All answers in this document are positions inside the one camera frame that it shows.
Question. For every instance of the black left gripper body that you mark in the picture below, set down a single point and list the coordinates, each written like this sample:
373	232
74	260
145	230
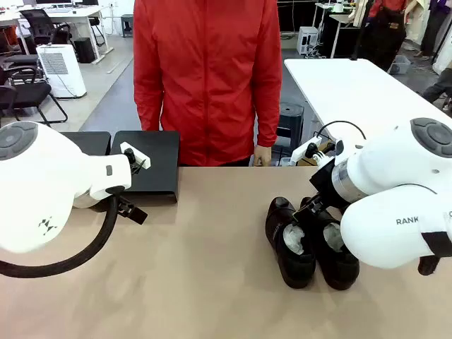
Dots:
134	212

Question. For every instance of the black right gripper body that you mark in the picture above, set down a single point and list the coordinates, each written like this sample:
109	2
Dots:
325	180

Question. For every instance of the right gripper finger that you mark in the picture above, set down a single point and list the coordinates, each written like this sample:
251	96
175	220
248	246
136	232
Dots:
319	205
303	212

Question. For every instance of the black leather buckle shoe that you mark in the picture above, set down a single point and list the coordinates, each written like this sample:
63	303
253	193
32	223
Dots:
339	272
298	272

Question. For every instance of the person's left forearm red sleeve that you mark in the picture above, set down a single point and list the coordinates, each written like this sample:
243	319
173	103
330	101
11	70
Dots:
268	120

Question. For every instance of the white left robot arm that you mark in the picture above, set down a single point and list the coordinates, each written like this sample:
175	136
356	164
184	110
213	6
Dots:
42	183

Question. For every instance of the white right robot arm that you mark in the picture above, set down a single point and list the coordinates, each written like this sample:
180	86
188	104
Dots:
388	169

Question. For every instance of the person's right forearm red sleeve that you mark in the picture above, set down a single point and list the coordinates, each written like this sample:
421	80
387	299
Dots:
150	113

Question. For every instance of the black metal shoe stand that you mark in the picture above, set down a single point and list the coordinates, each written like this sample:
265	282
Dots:
88	143
155	180

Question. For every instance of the person's left hand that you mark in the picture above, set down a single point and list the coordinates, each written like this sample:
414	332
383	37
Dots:
263	155

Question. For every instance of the white paper shoe stuffing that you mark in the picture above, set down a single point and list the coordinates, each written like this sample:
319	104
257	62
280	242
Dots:
333	238
295	240

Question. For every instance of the black plastic stool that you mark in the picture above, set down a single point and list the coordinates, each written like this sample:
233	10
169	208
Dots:
289	116

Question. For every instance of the person's black trousers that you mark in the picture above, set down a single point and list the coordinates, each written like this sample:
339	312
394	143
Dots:
229	163

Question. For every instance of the white table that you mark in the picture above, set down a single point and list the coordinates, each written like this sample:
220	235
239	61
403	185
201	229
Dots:
335	92

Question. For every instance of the grey storage bin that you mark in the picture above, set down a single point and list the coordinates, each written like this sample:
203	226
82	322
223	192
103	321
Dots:
400	65

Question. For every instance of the white computer case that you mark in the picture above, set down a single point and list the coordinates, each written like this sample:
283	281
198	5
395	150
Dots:
306	40

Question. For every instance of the person's red jacket torso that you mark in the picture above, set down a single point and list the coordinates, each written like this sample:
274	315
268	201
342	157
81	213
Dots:
208	88

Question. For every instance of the desk with black panel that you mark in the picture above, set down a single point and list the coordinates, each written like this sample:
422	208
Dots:
332	35

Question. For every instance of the white air purifier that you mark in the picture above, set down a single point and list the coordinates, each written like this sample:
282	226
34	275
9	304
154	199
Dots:
67	81

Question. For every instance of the black office chair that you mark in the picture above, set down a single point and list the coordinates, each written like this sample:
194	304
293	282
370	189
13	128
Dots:
24	95
39	24

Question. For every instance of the background person black apron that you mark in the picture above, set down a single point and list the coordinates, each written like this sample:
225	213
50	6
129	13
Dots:
388	31

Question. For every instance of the black computer tower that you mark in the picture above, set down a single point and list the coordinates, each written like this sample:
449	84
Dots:
84	51

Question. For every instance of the small grey cabinet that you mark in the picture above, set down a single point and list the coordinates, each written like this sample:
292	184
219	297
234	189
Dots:
127	26

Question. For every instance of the background person purple top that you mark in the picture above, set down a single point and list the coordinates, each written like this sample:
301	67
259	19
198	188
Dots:
432	28

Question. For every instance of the white office desk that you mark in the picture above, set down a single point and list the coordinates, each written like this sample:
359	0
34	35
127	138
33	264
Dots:
70	14

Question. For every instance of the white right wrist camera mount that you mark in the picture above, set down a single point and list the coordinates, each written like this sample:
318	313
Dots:
300	152

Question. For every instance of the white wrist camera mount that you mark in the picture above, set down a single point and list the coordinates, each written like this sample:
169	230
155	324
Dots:
300	152
144	161

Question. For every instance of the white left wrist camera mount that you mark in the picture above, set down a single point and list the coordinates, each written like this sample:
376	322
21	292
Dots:
144	161

